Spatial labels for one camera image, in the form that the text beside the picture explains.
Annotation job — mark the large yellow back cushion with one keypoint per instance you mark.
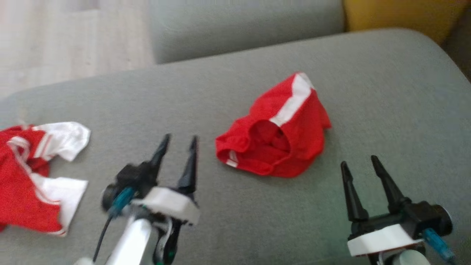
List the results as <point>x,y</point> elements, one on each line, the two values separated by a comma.
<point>397,14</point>

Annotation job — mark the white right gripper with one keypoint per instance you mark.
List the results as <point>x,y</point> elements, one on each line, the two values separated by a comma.
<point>382,237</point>

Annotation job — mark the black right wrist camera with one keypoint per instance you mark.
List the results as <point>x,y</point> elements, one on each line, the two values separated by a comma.
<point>430,217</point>

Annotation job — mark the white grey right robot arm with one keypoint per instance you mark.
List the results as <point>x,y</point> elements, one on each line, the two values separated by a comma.
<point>408,258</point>

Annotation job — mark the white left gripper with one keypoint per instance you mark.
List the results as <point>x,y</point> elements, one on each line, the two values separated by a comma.
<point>169,204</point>

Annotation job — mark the long grey sofa section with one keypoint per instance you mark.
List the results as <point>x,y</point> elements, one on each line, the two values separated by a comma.
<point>239,25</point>

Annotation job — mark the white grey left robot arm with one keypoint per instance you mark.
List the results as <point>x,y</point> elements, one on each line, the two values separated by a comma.
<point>128,243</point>

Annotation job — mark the red shorts with white stripe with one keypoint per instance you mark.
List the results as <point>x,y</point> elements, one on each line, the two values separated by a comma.
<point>294,147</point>

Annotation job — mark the red white shirt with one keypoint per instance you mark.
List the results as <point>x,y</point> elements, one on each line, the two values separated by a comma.
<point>22,184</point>

